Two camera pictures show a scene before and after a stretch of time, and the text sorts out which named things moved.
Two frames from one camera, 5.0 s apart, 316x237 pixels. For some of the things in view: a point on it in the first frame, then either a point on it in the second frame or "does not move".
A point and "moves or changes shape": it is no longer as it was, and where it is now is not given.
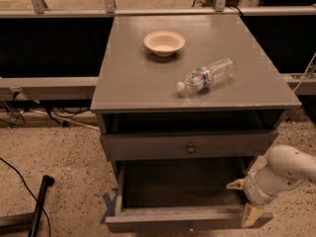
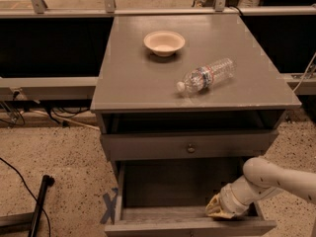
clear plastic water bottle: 204,76 does not move
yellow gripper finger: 237,184 → 214,205
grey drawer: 174,220 moves or changes shape
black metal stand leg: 27,221 does not move
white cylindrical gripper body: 251,188 → 228,198
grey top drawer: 187,145 does not move
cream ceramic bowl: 164,42 does not move
